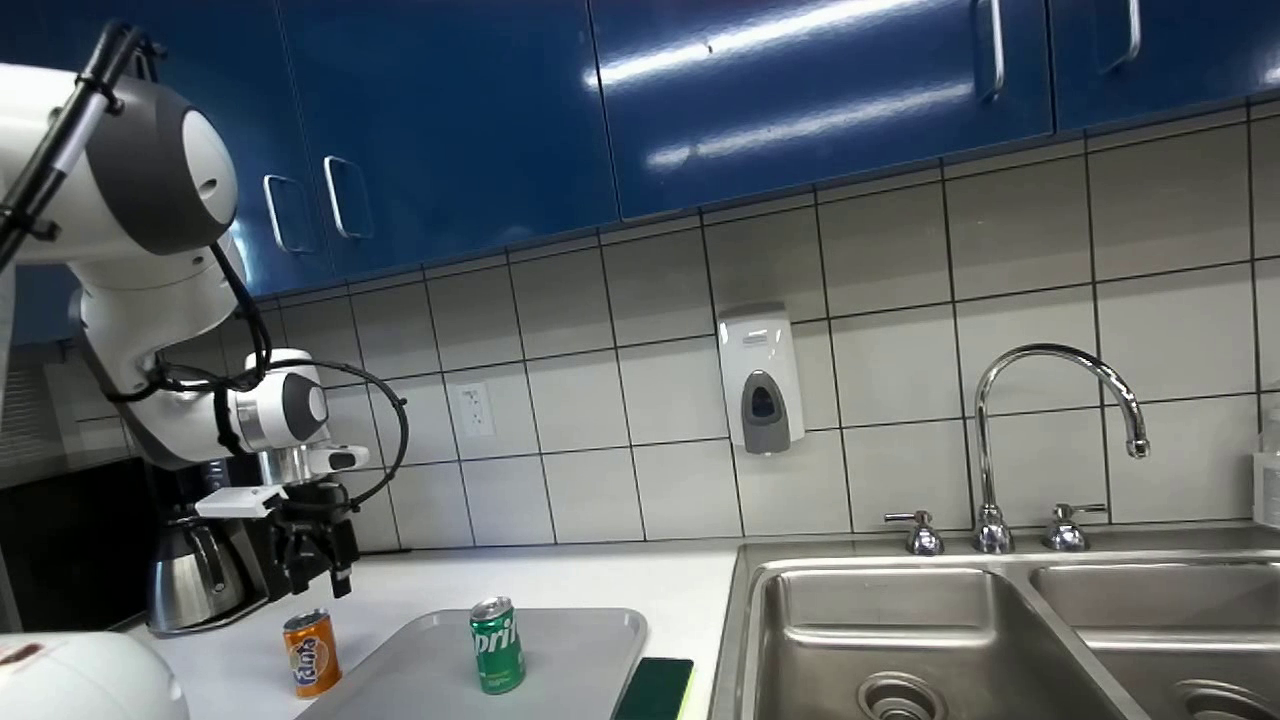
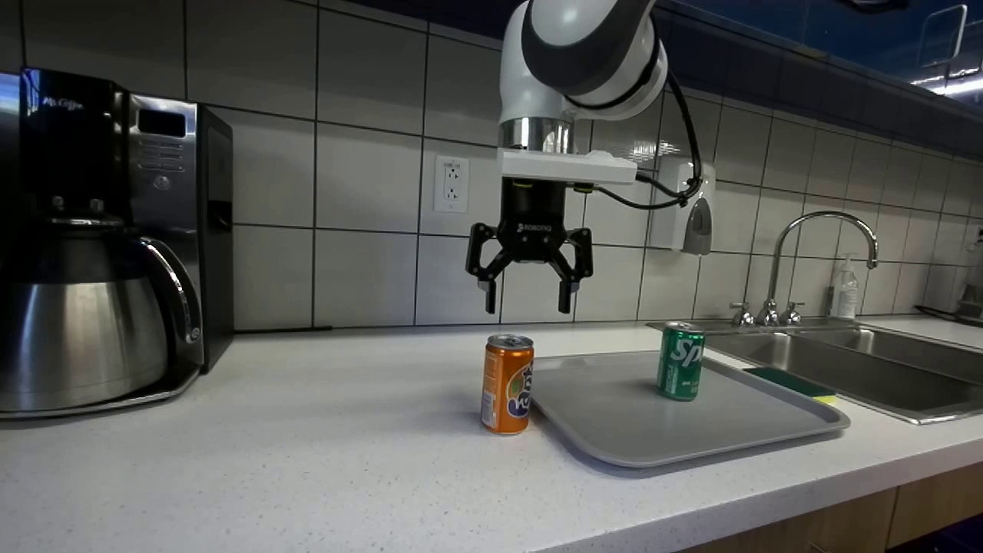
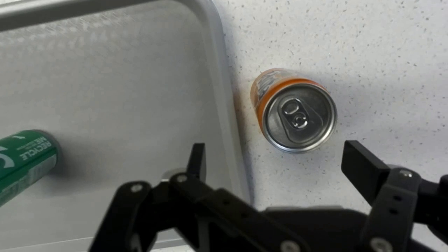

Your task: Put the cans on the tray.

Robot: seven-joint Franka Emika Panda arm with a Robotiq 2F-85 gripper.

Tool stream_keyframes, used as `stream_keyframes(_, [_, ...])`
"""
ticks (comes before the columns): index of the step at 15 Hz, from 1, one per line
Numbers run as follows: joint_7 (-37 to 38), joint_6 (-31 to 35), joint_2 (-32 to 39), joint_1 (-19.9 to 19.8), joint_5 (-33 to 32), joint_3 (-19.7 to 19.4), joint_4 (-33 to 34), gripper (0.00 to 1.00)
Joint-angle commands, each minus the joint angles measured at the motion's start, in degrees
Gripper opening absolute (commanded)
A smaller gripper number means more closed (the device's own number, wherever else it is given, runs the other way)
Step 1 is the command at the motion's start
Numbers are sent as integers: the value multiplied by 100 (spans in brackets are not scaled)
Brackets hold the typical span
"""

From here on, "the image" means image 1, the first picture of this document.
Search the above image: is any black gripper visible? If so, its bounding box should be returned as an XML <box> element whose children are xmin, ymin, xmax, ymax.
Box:
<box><xmin>272</xmin><ymin>480</ymin><xmax>364</xmax><ymax>599</ymax></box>

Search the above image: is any orange soda can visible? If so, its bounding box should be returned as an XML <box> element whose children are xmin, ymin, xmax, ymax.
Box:
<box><xmin>280</xmin><ymin>607</ymin><xmax>345</xmax><ymax>705</ymax></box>

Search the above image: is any green soda can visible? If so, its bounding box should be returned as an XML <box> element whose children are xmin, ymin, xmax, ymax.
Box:
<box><xmin>465</xmin><ymin>590</ymin><xmax>529</xmax><ymax>698</ymax></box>

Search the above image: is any grey plastic tray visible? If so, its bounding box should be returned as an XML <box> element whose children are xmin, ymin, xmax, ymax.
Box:
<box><xmin>294</xmin><ymin>604</ymin><xmax>653</xmax><ymax>720</ymax></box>

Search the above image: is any black coffee maker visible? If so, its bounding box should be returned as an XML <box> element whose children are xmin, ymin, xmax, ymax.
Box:
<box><xmin>135</xmin><ymin>452</ymin><xmax>345</xmax><ymax>640</ymax></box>

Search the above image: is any stainless steel carafe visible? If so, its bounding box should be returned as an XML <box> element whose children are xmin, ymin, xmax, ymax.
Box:
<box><xmin>145</xmin><ymin>512</ymin><xmax>260</xmax><ymax>640</ymax></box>

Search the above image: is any black box appliance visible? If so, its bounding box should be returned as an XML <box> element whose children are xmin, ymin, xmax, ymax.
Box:
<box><xmin>0</xmin><ymin>457</ymin><xmax>157</xmax><ymax>632</ymax></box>

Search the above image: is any white rounded object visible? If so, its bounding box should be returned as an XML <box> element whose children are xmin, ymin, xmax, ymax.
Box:
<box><xmin>0</xmin><ymin>628</ymin><xmax>191</xmax><ymax>720</ymax></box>

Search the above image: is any green sponge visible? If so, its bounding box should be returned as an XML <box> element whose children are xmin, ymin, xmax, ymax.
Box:
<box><xmin>611</xmin><ymin>651</ymin><xmax>699</xmax><ymax>720</ymax></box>

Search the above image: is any blue cabinet door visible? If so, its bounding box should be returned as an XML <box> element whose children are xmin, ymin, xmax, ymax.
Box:
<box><xmin>1045</xmin><ymin>0</ymin><xmax>1280</xmax><ymax>140</ymax></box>
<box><xmin>583</xmin><ymin>0</ymin><xmax>1064</xmax><ymax>222</ymax></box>
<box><xmin>0</xmin><ymin>0</ymin><xmax>311</xmax><ymax>303</ymax></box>
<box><xmin>272</xmin><ymin>0</ymin><xmax>611</xmax><ymax>271</ymax></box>

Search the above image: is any stainless steel double sink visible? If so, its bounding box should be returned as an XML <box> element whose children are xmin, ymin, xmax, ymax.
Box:
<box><xmin>703</xmin><ymin>518</ymin><xmax>1280</xmax><ymax>720</ymax></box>

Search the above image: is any chrome gooseneck faucet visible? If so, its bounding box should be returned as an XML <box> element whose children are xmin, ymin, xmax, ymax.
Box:
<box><xmin>969</xmin><ymin>341</ymin><xmax>1154</xmax><ymax>557</ymax></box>

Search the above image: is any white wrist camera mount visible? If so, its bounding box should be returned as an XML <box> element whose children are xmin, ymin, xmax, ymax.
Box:
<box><xmin>191</xmin><ymin>482</ymin><xmax>294</xmax><ymax>523</ymax></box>

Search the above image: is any silver cabinet handle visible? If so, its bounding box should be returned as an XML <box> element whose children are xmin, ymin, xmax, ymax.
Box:
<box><xmin>319</xmin><ymin>151</ymin><xmax>359</xmax><ymax>243</ymax></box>
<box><xmin>1095</xmin><ymin>0</ymin><xmax>1148</xmax><ymax>81</ymax></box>
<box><xmin>260</xmin><ymin>167</ymin><xmax>294</xmax><ymax>251</ymax></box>
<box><xmin>978</xmin><ymin>0</ymin><xmax>1011</xmax><ymax>106</ymax></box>

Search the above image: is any white wall soap dispenser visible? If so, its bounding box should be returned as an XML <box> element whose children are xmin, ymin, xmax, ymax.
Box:
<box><xmin>718</xmin><ymin>307</ymin><xmax>808</xmax><ymax>457</ymax></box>

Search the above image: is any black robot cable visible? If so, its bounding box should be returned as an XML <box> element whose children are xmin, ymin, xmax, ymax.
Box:
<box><xmin>0</xmin><ymin>15</ymin><xmax>412</xmax><ymax>512</ymax></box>

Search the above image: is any chrome faucet handle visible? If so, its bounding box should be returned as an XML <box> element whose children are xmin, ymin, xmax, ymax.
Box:
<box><xmin>1041</xmin><ymin>499</ymin><xmax>1111</xmax><ymax>557</ymax></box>
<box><xmin>882</xmin><ymin>506</ymin><xmax>950</xmax><ymax>561</ymax></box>

